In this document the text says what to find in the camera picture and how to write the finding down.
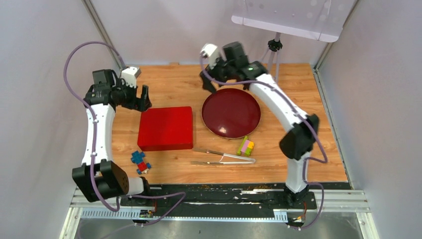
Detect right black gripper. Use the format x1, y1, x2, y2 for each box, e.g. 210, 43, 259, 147
201, 52, 236, 94

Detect white board on tripod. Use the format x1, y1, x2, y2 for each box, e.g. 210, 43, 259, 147
231, 0, 355, 43

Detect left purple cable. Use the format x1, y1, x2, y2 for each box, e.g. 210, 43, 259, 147
63, 41, 187, 228

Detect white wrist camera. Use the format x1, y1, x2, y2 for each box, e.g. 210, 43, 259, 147
120, 67, 141, 88
201, 43, 221, 69

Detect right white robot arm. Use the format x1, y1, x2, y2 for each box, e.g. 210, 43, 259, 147
200, 41, 319, 208

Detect red box lid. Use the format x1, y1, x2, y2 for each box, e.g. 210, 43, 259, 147
137, 106, 194, 151

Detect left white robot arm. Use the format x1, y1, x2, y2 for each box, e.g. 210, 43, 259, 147
72, 67, 152, 206

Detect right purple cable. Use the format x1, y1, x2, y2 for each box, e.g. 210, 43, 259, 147
199, 54, 329, 231

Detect grey tripod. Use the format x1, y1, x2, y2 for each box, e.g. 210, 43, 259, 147
260, 32, 283, 83

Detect green pink toy blocks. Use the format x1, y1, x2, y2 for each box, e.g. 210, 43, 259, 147
236, 136, 255, 156

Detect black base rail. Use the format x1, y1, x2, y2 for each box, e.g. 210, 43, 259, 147
118, 181, 352, 220

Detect purple cable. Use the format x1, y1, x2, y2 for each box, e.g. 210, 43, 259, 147
63, 41, 187, 228
199, 54, 329, 231

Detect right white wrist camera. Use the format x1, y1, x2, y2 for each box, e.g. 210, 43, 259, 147
201, 43, 221, 69

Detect metal tongs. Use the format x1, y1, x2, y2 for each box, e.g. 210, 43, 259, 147
191, 148, 256, 165

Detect dark red round tray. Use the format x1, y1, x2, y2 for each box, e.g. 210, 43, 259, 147
201, 88, 261, 139

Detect blue red toy car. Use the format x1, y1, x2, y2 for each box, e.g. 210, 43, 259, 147
130, 151, 151, 175

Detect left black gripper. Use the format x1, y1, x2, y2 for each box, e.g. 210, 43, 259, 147
114, 78, 153, 112

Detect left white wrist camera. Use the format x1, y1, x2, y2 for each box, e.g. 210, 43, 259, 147
120, 67, 141, 88

